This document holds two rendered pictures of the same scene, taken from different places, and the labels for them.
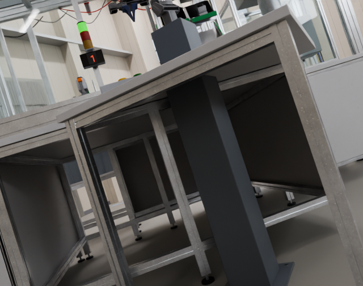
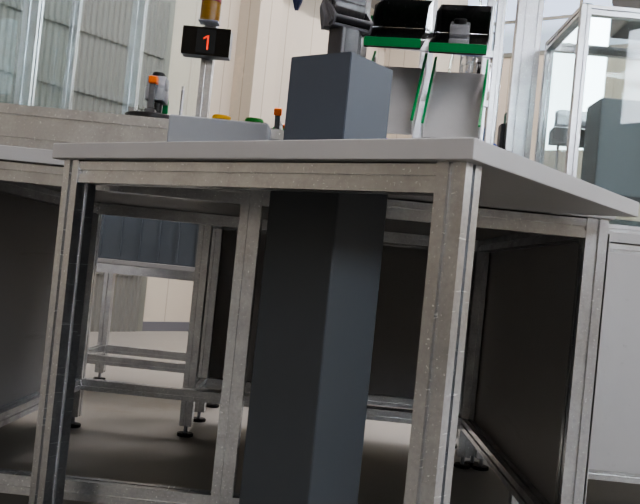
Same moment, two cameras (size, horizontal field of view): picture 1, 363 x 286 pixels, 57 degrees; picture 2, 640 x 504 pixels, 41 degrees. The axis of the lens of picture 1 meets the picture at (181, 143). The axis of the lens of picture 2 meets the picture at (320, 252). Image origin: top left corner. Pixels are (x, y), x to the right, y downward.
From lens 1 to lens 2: 46 cm
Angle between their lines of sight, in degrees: 10
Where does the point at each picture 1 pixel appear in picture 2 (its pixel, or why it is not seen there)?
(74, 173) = (128, 238)
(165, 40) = (310, 84)
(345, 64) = not seen: outside the picture
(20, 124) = (2, 125)
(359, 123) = not seen: outside the picture
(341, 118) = not seen: outside the picture
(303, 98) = (438, 322)
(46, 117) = (52, 131)
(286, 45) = (451, 210)
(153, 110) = (251, 203)
